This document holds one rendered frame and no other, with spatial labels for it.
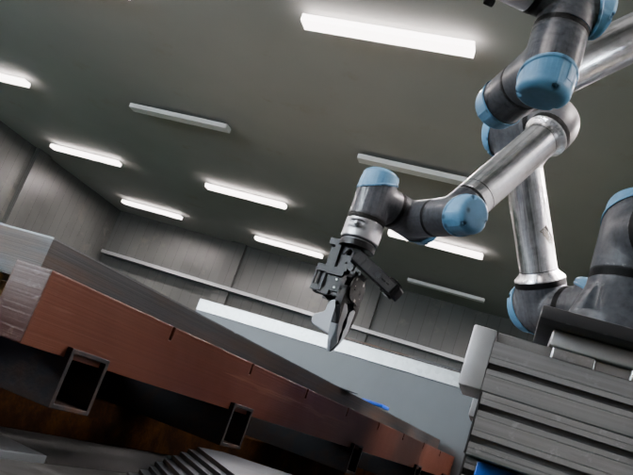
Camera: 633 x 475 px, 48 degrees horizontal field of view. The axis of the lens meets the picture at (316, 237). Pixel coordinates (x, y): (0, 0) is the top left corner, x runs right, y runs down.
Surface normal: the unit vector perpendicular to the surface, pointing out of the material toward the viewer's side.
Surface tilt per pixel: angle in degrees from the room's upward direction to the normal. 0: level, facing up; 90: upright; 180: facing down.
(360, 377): 90
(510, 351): 90
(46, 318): 90
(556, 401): 90
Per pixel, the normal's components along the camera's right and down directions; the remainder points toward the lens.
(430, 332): -0.22, -0.32
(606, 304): -0.44, -0.65
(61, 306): 0.88, 0.19
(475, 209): 0.54, -0.03
